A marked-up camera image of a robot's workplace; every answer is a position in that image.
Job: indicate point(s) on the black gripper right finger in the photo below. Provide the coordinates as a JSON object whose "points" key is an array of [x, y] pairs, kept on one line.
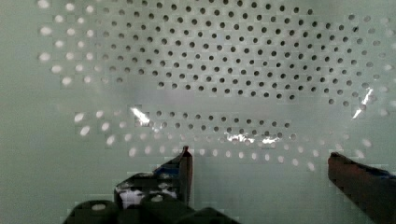
{"points": [[373, 190]]}

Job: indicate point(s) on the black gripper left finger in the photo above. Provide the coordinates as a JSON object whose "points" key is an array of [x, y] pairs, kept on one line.
{"points": [[172, 178]]}

